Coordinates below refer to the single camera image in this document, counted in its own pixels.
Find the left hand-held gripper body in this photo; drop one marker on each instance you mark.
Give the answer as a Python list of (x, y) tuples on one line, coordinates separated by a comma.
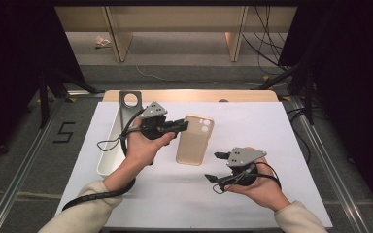
[(153, 111)]

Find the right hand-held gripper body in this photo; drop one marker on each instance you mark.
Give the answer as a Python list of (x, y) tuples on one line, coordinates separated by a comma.
[(244, 157)]

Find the beige phone case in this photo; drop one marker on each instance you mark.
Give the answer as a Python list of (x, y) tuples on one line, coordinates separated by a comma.
[(194, 145)]

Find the white plastic storage bin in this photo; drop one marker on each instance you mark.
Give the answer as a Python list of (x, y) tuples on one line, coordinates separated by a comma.
[(108, 155)]

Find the person's left hand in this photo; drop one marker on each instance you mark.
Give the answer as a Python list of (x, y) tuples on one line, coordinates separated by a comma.
[(142, 149)]

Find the person's right hand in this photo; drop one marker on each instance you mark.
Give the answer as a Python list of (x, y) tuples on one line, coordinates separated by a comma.
[(264, 191)]

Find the wooden table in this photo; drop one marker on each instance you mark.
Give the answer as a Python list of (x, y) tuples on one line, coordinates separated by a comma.
[(191, 95)]

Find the yellow tape piece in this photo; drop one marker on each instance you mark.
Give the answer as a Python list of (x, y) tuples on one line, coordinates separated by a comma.
[(265, 78), (286, 98), (72, 99)]

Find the crumpled paper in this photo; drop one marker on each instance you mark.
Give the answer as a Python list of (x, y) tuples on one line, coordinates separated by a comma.
[(102, 41)]

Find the black tripod stand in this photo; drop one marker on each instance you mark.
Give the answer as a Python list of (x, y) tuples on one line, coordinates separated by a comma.
[(45, 97), (306, 87)]

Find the beige wooden desk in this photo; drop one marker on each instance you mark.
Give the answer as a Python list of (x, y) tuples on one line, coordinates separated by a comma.
[(175, 17)]

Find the black curtain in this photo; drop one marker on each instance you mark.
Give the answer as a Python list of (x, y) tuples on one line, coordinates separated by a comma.
[(16, 64), (356, 81)]

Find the aluminium floor rail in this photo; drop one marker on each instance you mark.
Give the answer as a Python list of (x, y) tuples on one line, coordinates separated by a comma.
[(19, 181), (333, 168)]

